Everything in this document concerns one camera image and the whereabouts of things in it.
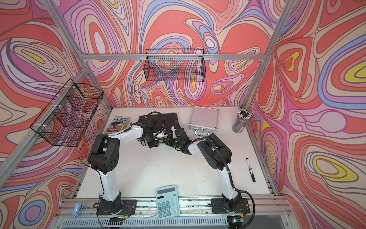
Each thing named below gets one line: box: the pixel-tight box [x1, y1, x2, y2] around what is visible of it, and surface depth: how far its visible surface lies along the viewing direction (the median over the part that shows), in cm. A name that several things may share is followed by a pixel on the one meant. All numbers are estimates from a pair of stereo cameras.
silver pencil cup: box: [231, 108, 252, 134], surface depth 97 cm
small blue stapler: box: [71, 202, 84, 218], surface depth 72 cm
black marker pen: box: [245, 157, 256, 183], surface depth 87 cm
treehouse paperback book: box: [103, 115, 132, 135], surface depth 109 cm
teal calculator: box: [155, 185, 181, 220], surface depth 75 cm
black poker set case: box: [138, 113, 179, 135], surface depth 88 cm
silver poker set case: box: [188, 105, 220, 136], surface depth 107 cm
